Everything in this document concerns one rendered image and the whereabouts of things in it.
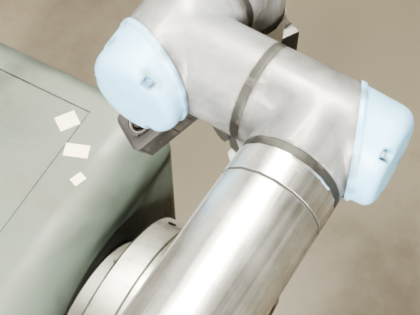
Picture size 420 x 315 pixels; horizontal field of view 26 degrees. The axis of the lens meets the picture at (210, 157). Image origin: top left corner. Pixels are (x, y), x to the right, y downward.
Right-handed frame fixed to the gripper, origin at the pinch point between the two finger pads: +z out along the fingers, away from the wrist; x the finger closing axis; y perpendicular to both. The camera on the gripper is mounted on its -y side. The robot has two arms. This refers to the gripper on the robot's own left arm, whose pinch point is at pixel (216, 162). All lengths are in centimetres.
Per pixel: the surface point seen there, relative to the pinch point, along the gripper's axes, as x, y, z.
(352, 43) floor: 87, 95, 136
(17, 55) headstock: 31.2, -11.9, 10.4
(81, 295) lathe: 0.2, -17.8, 16.7
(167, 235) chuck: 1.7, -5.7, 15.1
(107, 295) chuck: -3.2, -15.5, 11.9
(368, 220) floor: 34, 66, 136
